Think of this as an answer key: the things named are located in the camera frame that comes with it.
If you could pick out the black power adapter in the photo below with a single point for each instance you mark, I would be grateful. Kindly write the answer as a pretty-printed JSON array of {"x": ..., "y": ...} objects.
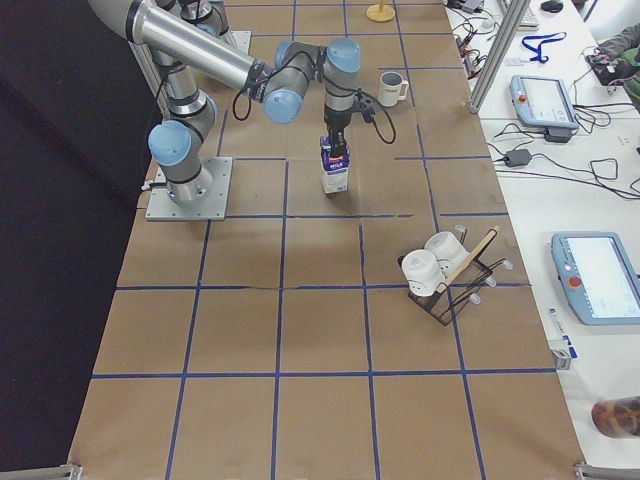
[{"x": 517, "y": 158}]

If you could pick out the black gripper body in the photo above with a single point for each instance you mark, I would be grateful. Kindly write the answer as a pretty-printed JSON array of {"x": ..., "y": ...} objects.
[{"x": 335, "y": 122}]

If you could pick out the white upturned cup front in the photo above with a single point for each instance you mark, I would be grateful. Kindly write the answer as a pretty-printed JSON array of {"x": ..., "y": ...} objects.
[{"x": 422, "y": 272}]

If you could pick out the blue white milk carton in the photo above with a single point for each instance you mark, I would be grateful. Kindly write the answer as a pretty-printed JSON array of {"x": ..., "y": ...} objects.
[{"x": 334, "y": 169}]

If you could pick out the black wire dish rack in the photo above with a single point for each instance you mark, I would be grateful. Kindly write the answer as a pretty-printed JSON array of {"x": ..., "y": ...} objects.
[{"x": 463, "y": 291}]

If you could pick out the orange patterned jar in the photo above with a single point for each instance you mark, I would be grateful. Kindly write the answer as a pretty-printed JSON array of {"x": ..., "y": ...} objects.
[{"x": 617, "y": 418}]

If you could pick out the teach pendant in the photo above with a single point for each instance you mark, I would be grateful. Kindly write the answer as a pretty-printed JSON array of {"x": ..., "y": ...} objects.
[
  {"x": 542, "y": 102},
  {"x": 597, "y": 277}
]

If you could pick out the wooden mug tree stand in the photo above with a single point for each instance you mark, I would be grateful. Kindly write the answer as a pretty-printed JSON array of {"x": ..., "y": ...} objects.
[{"x": 381, "y": 12}]

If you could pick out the upper teach pendant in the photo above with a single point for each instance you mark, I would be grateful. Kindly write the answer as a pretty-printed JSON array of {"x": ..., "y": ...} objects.
[{"x": 542, "y": 102}]

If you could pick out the white mug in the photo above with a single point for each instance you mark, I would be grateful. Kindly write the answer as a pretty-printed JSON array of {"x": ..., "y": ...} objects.
[{"x": 393, "y": 88}]

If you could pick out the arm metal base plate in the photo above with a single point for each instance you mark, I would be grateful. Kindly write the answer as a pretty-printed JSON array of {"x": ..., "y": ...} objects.
[
  {"x": 204, "y": 198},
  {"x": 240, "y": 40}
]

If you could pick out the white upturned cup rear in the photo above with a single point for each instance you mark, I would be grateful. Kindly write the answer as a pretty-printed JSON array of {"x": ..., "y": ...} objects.
[{"x": 448, "y": 250}]

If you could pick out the aluminium frame post right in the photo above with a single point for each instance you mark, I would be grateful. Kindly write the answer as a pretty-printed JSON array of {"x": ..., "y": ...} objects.
[{"x": 506, "y": 32}]

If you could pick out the wooden spatula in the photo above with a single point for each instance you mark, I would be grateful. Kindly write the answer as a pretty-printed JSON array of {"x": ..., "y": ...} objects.
[{"x": 473, "y": 257}]

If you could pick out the lower teach pendant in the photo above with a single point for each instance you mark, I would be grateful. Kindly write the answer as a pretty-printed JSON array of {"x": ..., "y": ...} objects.
[{"x": 597, "y": 277}]

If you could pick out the white upturned cup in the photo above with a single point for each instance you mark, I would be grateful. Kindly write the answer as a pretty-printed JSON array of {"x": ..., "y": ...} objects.
[
  {"x": 448, "y": 250},
  {"x": 422, "y": 272}
]

